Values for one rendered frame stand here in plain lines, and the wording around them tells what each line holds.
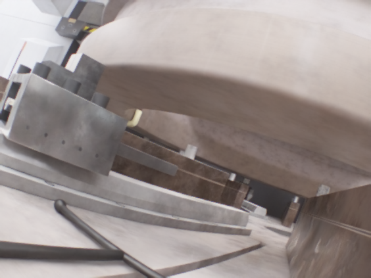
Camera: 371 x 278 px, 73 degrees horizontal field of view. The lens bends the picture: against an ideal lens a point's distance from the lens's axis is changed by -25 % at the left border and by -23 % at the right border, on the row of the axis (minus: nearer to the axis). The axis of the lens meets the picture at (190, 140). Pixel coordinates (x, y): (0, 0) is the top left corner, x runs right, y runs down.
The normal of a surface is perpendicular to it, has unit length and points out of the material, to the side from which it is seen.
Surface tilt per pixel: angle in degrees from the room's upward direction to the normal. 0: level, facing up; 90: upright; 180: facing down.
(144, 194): 72
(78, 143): 90
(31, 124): 90
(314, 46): 90
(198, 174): 90
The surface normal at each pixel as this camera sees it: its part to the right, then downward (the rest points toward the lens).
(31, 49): 0.04, -0.08
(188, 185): 0.43, 0.08
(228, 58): -0.46, -0.26
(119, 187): 0.80, -0.09
